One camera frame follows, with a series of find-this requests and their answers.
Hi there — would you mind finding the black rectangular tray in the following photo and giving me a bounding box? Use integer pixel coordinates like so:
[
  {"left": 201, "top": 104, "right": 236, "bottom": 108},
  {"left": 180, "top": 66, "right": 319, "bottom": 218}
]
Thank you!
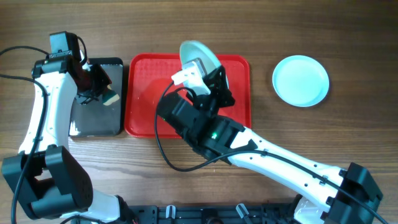
[{"left": 69, "top": 57, "right": 125, "bottom": 137}]

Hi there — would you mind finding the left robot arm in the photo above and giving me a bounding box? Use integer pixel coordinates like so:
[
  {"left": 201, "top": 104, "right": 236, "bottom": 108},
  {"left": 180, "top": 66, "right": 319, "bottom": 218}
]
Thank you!
[{"left": 1, "top": 31, "right": 137, "bottom": 223}]

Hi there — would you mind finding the right black cable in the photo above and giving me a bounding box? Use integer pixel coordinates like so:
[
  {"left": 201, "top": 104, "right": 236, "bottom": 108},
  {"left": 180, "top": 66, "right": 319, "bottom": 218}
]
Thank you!
[{"left": 154, "top": 81, "right": 389, "bottom": 224}]

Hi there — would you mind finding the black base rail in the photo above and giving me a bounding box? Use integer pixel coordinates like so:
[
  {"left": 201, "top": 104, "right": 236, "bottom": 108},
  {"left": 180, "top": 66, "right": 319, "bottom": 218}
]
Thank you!
[{"left": 130, "top": 203, "right": 297, "bottom": 224}]

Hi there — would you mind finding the teal round plate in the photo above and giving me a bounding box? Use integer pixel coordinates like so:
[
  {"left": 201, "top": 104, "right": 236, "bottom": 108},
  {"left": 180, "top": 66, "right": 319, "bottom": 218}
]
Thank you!
[
  {"left": 272, "top": 55, "right": 330, "bottom": 108},
  {"left": 180, "top": 40, "right": 221, "bottom": 79}
]

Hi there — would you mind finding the red plastic tray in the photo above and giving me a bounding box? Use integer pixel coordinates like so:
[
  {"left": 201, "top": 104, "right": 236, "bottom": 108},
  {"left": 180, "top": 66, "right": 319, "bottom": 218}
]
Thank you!
[{"left": 124, "top": 53, "right": 252, "bottom": 139}]

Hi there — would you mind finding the green and yellow sponge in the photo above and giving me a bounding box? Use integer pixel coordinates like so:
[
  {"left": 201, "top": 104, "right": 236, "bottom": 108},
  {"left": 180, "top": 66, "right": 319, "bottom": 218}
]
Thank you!
[{"left": 102, "top": 86, "right": 120, "bottom": 106}]

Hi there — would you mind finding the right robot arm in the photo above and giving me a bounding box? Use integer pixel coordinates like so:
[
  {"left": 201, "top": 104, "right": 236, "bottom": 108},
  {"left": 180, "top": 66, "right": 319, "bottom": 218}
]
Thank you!
[{"left": 155, "top": 67, "right": 383, "bottom": 223}]

